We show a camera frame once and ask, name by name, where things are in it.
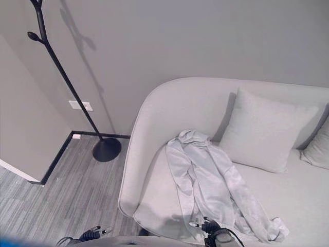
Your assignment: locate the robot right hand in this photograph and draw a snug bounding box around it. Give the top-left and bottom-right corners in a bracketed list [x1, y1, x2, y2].
[189, 216, 225, 234]

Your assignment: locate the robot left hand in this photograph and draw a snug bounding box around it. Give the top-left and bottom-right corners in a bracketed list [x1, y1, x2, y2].
[78, 225, 113, 242]

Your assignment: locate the light grey sofa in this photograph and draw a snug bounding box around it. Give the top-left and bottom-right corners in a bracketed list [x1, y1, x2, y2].
[117, 76, 329, 247]

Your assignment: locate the black tree-shaped coat rack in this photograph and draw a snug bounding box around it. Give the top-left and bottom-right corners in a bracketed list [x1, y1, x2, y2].
[27, 0, 122, 163]

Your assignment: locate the light grey hooded jacket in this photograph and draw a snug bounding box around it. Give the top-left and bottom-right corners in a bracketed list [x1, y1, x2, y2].
[165, 129, 290, 242]

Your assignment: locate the black skirting board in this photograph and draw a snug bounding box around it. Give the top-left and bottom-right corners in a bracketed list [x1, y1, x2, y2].
[27, 130, 132, 186]

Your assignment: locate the large light grey cushion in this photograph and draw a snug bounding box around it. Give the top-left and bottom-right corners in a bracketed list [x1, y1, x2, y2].
[218, 86, 320, 174]

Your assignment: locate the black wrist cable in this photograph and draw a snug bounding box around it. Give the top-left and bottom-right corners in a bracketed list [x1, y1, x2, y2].
[223, 227, 245, 247]

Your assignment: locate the white wall edge trim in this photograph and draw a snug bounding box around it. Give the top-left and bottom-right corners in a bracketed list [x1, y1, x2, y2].
[0, 158, 40, 182]

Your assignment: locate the white wall socket plate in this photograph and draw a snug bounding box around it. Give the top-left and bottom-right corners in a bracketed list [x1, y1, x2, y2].
[68, 100, 93, 112]

